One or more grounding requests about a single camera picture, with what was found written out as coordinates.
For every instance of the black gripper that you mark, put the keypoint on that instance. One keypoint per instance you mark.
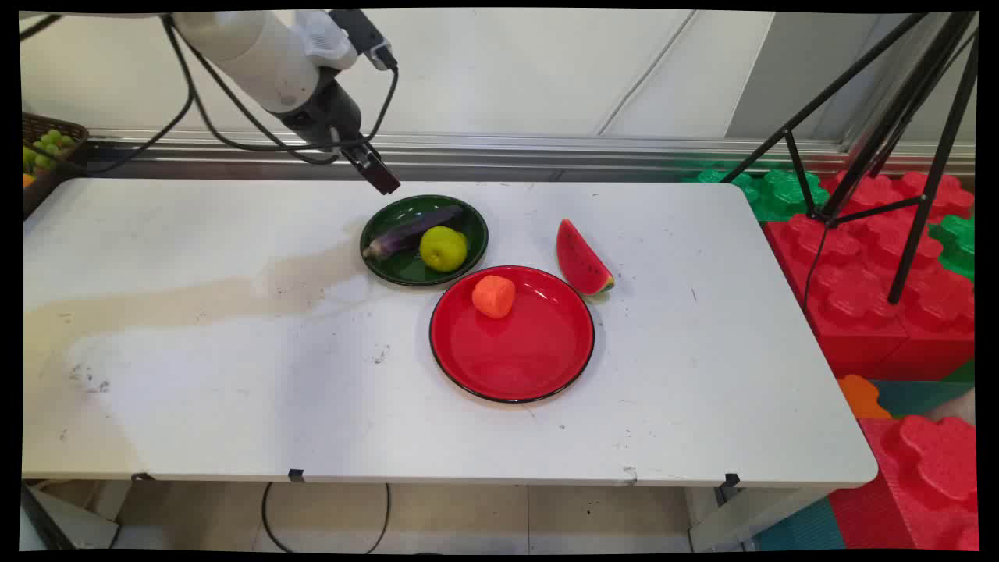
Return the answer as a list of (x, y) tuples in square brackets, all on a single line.
[(324, 109)]

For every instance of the purple toy eggplant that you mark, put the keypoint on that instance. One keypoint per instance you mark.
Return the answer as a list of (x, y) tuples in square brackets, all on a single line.
[(410, 230)]

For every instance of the dark green plate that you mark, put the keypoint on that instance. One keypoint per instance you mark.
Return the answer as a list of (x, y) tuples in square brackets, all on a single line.
[(406, 269)]

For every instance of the yellow-green apple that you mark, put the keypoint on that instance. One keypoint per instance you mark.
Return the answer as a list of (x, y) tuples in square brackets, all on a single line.
[(443, 249)]

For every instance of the orange toy fruit piece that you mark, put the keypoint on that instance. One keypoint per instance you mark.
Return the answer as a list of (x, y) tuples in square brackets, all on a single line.
[(493, 297)]

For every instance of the toy watermelon slice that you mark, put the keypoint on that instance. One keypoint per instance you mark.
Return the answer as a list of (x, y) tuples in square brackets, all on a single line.
[(581, 261)]

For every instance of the red plate with black rim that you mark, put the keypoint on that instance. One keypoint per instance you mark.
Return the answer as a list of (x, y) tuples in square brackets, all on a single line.
[(519, 347)]

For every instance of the brown wicker basket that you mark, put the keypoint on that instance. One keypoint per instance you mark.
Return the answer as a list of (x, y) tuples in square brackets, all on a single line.
[(55, 125)]

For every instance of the green toy grapes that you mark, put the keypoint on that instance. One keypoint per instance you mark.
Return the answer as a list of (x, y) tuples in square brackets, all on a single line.
[(47, 148)]

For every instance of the green foam block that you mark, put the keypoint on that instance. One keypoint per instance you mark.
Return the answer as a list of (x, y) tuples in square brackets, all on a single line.
[(958, 243), (780, 191)]

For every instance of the grey table leg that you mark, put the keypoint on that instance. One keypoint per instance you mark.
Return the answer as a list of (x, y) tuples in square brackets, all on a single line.
[(741, 519), (70, 523)]

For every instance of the large red foam block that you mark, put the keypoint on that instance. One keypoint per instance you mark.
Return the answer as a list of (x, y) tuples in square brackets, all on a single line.
[(866, 289)]

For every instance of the black tripod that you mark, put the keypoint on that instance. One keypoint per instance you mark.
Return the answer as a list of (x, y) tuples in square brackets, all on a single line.
[(897, 117)]

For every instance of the orange foam piece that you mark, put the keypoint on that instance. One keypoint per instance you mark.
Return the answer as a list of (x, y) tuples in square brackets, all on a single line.
[(861, 396)]

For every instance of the teal foam mat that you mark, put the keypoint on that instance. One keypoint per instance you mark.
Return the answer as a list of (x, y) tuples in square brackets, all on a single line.
[(804, 531), (913, 394)]

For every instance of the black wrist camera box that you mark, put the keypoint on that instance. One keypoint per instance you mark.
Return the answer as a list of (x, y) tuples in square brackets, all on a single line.
[(360, 35)]

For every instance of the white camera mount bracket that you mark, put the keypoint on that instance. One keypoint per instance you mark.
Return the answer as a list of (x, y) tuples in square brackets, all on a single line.
[(324, 39)]

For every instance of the aluminium wall rail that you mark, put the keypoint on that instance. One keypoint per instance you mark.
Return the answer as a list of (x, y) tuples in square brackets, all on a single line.
[(546, 156)]

